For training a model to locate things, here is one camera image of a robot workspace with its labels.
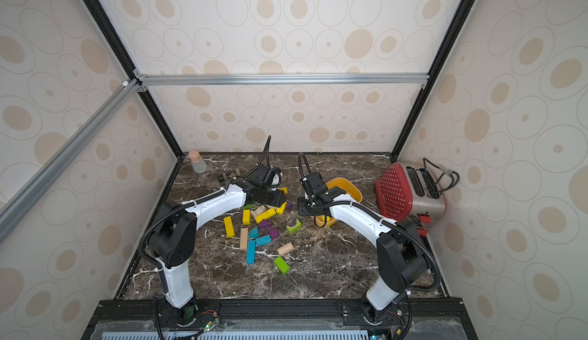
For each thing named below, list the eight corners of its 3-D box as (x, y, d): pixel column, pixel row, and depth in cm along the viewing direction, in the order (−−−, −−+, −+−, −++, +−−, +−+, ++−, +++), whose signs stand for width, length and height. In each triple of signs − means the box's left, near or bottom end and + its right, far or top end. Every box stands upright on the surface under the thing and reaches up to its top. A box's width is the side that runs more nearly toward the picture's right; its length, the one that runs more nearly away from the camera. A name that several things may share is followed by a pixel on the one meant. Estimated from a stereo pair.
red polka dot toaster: (386, 232, 95) (402, 209, 81) (374, 186, 110) (385, 160, 96) (429, 232, 95) (452, 209, 81) (411, 186, 110) (428, 160, 96)
